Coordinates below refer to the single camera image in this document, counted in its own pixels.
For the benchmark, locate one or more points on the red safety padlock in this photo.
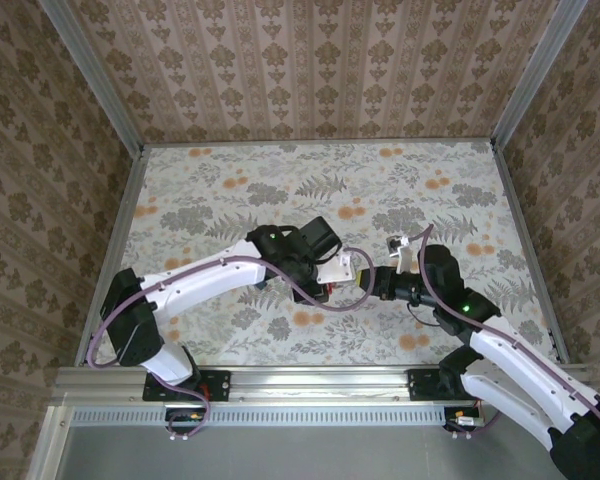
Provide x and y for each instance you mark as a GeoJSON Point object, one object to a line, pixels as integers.
{"type": "Point", "coordinates": [332, 287]}

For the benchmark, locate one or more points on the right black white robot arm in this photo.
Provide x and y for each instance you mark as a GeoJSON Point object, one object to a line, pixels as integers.
{"type": "Point", "coordinates": [520, 360]}

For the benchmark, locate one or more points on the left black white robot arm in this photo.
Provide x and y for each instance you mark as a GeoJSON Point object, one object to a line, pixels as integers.
{"type": "Point", "coordinates": [205, 280]}

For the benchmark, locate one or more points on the floral table cover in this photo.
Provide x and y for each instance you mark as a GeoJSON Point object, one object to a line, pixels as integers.
{"type": "Point", "coordinates": [330, 175]}

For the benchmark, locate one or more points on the small electronics board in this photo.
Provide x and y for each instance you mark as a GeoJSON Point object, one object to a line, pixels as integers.
{"type": "Point", "coordinates": [462, 421]}
{"type": "Point", "coordinates": [185, 416]}

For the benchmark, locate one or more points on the grey metal panel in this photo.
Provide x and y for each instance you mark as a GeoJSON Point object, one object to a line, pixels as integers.
{"type": "Point", "coordinates": [305, 455]}

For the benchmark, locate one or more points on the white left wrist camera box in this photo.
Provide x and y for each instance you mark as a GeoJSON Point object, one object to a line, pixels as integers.
{"type": "Point", "coordinates": [337, 270]}

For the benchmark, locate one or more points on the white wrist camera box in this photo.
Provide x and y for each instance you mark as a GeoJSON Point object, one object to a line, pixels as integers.
{"type": "Point", "coordinates": [337, 270]}
{"type": "Point", "coordinates": [404, 257]}

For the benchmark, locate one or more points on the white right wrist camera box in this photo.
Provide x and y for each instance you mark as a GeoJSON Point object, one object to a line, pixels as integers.
{"type": "Point", "coordinates": [404, 257]}

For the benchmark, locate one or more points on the aluminium table side rail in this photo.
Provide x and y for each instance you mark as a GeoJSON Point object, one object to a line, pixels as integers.
{"type": "Point", "coordinates": [125, 210]}
{"type": "Point", "coordinates": [516, 210]}

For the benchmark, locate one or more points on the aluminium table edge rail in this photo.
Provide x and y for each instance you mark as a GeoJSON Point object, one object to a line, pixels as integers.
{"type": "Point", "coordinates": [330, 382]}

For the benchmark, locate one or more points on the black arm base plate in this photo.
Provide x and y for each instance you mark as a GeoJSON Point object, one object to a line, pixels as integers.
{"type": "Point", "coordinates": [220, 385]}
{"type": "Point", "coordinates": [420, 385]}

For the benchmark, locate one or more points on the thin aluminium table rail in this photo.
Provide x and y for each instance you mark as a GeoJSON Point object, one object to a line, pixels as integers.
{"type": "Point", "coordinates": [320, 142]}

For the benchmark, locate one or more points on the aluminium frame post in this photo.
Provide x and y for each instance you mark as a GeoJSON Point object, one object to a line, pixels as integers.
{"type": "Point", "coordinates": [540, 75]}
{"type": "Point", "coordinates": [95, 80]}

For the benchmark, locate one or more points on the aluminium lower frame beam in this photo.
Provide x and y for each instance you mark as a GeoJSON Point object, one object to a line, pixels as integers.
{"type": "Point", "coordinates": [50, 440]}

